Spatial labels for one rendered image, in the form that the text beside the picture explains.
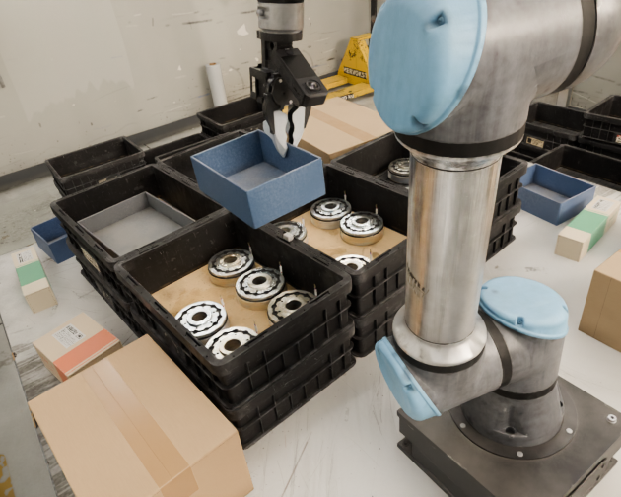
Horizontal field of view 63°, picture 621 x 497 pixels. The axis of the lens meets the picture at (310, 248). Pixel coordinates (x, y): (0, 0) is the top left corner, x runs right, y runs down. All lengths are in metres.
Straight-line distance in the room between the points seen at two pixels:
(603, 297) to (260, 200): 0.69
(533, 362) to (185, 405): 0.52
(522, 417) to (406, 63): 0.56
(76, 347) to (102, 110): 3.22
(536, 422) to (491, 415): 0.06
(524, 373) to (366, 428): 0.35
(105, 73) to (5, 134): 0.82
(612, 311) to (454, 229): 0.68
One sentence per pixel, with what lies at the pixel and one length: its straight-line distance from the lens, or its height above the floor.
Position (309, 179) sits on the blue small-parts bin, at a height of 1.11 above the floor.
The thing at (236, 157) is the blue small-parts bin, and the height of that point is 1.10.
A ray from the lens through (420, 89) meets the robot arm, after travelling 0.41.
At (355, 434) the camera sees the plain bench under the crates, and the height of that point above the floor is 0.70.
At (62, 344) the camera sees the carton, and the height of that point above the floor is 0.77.
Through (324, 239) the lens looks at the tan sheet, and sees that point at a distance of 1.21.
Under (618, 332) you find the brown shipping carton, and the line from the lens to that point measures 1.17.
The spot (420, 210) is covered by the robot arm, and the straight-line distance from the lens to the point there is 0.51.
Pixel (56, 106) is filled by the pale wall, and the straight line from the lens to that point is 4.19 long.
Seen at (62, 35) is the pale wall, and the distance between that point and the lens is 4.14.
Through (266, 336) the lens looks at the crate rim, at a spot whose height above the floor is 0.93.
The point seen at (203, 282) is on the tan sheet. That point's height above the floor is 0.83.
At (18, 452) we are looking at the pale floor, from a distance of 2.19.
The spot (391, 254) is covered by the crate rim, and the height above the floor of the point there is 0.93.
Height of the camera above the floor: 1.50
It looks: 34 degrees down
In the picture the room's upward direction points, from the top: 7 degrees counter-clockwise
